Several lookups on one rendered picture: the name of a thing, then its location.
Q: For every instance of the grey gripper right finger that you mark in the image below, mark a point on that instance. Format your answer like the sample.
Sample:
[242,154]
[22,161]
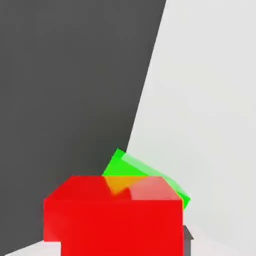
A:
[187,242]

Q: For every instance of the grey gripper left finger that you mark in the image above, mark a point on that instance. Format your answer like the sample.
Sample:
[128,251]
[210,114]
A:
[42,249]

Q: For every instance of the small red cube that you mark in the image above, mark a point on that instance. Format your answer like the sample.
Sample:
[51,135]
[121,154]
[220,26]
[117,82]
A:
[112,224]

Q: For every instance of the small green cube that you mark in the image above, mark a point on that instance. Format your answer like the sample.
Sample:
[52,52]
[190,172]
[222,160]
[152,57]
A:
[121,166]

